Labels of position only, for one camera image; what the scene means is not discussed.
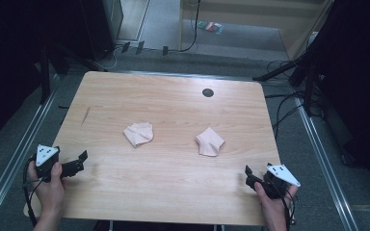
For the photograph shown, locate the black metal stand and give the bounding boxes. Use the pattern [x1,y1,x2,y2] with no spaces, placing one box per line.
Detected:
[39,44,52,105]

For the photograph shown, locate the metal floor rail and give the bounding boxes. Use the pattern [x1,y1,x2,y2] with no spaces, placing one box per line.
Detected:
[293,95,360,231]
[0,72,61,225]

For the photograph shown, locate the colourful packet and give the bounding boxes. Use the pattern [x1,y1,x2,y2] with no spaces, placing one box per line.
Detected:
[197,20,225,36]

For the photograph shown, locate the person's right hand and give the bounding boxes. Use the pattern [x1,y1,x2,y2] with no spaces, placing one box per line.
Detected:
[253,181,300,225]

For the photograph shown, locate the wooden partition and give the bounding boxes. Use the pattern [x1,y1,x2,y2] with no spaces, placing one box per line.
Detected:
[178,0,335,62]

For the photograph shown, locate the person's left hand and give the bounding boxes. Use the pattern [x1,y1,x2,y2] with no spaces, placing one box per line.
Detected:
[26,161,67,219]

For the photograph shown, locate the black hanging cable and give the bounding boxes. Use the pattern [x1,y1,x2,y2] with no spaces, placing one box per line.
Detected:
[177,0,202,53]

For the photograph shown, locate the black cabinet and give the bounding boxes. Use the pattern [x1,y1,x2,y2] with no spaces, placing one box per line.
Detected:
[79,0,125,62]

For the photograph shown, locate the white cable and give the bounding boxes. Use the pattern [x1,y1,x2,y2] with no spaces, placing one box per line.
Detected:
[92,47,123,72]

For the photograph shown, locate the black tripod stand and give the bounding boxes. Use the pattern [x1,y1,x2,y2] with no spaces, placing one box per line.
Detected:
[251,47,321,117]

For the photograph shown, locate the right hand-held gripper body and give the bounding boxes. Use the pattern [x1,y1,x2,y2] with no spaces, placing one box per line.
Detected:
[253,162,303,200]

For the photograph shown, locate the pink ankle sock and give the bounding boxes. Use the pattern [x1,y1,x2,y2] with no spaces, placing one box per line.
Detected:
[122,121,155,148]
[195,126,226,158]

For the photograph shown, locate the black floor cables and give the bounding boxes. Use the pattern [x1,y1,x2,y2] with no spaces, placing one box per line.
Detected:
[264,59,306,140]

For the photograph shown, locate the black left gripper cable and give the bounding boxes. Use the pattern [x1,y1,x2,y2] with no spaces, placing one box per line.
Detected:
[21,155,47,227]

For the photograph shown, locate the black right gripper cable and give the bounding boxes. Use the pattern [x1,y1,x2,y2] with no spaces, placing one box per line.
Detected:
[277,187,299,231]

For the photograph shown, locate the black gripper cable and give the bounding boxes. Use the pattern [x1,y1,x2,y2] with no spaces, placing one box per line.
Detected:
[21,155,47,227]
[277,187,299,231]

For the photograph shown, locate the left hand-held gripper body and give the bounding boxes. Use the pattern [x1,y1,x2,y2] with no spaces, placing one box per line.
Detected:
[33,143,78,184]

